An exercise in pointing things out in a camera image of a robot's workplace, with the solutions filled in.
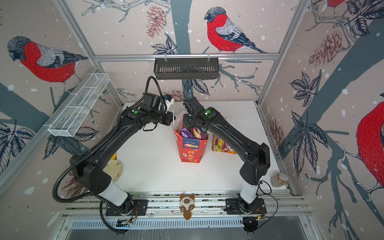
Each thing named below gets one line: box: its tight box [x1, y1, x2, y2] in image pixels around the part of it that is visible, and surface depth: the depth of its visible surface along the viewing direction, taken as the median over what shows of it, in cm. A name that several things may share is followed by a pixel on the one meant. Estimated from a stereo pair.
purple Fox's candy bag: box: [180, 127, 195, 139], surface depth 76 cm
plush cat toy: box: [179, 193, 195, 221], surface depth 74 cm
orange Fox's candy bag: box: [211, 134, 237, 155], surface depth 94 cm
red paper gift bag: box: [172, 111, 209, 163], surface depth 77 cm
